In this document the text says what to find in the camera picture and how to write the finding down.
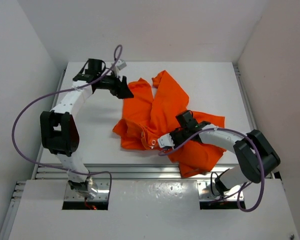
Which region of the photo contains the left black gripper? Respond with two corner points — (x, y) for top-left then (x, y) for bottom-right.
(96, 69), (134, 99)

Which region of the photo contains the orange jacket with pink lining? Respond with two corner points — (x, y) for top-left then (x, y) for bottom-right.
(112, 70), (225, 178)

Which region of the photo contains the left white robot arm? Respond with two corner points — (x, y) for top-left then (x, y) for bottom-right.
(40, 58), (134, 199)

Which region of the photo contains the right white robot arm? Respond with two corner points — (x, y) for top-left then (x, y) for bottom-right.
(167, 110), (281, 195)

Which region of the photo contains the white front cover panel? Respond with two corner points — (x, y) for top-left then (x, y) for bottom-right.
(9, 179), (299, 240)

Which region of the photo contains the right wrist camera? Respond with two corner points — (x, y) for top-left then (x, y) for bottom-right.
(157, 133), (175, 149)

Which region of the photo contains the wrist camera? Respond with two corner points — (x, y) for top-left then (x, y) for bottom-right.
(157, 133), (175, 149)
(114, 59), (127, 72)

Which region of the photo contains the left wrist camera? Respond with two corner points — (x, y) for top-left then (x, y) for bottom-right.
(114, 59), (127, 72)

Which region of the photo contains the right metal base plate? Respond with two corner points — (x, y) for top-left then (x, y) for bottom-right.
(196, 179), (241, 203)

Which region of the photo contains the metal base plate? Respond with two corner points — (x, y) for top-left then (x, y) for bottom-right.
(63, 179), (109, 202)
(196, 179), (241, 203)

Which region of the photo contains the aluminium rail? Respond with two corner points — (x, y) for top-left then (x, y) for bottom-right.
(34, 163), (273, 180)

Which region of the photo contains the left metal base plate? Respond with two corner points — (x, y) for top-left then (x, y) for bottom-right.
(63, 179), (109, 202)

